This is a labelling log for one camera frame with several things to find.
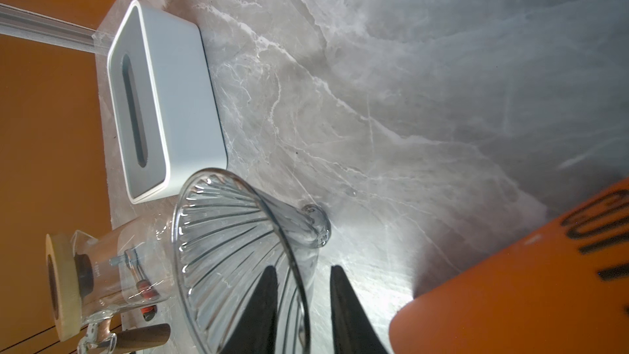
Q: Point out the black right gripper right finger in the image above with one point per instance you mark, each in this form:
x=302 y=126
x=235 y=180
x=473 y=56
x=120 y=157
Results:
x=352 y=330

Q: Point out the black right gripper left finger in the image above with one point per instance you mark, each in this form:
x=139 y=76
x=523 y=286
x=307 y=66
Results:
x=257 y=328

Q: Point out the clear glass dripper cone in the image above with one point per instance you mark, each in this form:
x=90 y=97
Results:
x=224 y=234

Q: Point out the white grey tissue box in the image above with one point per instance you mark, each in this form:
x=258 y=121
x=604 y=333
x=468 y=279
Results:
x=167 y=121

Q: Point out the red handled ratchet wrench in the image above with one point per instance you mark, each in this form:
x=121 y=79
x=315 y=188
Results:
x=148 y=293

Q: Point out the aluminium corner post left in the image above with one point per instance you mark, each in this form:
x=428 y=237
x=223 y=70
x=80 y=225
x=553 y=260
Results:
x=32 y=26

